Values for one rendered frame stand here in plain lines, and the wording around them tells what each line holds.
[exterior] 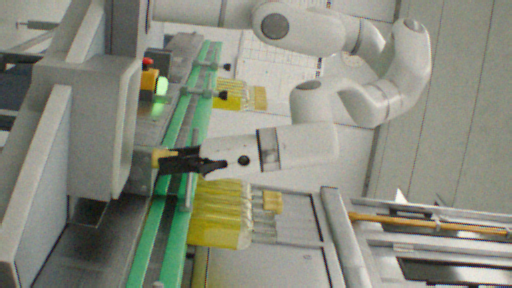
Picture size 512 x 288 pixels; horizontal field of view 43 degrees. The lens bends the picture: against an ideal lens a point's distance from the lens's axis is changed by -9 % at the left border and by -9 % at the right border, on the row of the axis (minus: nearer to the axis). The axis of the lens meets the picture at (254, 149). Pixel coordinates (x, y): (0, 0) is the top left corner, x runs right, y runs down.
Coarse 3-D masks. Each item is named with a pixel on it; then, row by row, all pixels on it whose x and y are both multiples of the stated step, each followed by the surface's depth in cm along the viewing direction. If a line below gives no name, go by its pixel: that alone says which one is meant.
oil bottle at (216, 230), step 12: (192, 216) 138; (204, 216) 139; (216, 216) 140; (228, 216) 141; (192, 228) 137; (204, 228) 137; (216, 228) 137; (228, 228) 137; (240, 228) 137; (252, 228) 139; (192, 240) 137; (204, 240) 137; (216, 240) 137; (228, 240) 137; (240, 240) 137
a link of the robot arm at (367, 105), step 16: (320, 80) 125; (336, 80) 125; (352, 80) 128; (304, 96) 121; (320, 96) 121; (352, 96) 130; (368, 96) 129; (384, 96) 133; (304, 112) 122; (320, 112) 122; (352, 112) 135; (368, 112) 132; (384, 112) 133; (368, 128) 135
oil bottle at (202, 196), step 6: (198, 192) 151; (204, 192) 152; (198, 198) 148; (204, 198) 148; (210, 198) 149; (216, 198) 150; (222, 198) 150; (228, 198) 151; (234, 198) 151; (240, 198) 152; (228, 204) 148; (234, 204) 148; (240, 204) 148; (246, 204) 149; (252, 210) 150
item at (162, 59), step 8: (152, 48) 200; (144, 56) 195; (152, 56) 195; (160, 56) 195; (168, 56) 195; (152, 64) 196; (160, 64) 196; (168, 64) 196; (160, 72) 196; (168, 72) 196
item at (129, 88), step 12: (132, 72) 113; (120, 84) 110; (132, 84) 125; (120, 96) 110; (132, 96) 126; (120, 108) 110; (132, 108) 127; (120, 120) 111; (132, 120) 127; (120, 132) 111; (132, 132) 128; (120, 144) 112; (132, 144) 129; (120, 156) 113; (120, 168) 128; (120, 180) 123; (120, 192) 119
